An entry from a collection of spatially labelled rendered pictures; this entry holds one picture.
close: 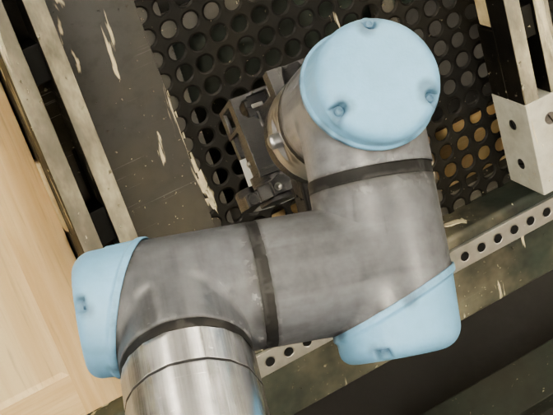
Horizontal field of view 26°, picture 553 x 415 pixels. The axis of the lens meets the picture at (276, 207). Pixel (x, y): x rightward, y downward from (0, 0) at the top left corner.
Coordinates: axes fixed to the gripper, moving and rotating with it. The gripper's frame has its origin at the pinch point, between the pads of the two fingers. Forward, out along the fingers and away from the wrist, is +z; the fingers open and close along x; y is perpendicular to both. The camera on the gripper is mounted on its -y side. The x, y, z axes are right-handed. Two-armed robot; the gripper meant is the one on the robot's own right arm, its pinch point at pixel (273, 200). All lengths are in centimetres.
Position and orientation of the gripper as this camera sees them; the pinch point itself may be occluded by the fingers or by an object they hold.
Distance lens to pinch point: 100.6
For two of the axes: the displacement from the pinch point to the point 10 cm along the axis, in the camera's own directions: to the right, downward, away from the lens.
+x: -9.1, 3.5, -2.3
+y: -3.7, -9.3, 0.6
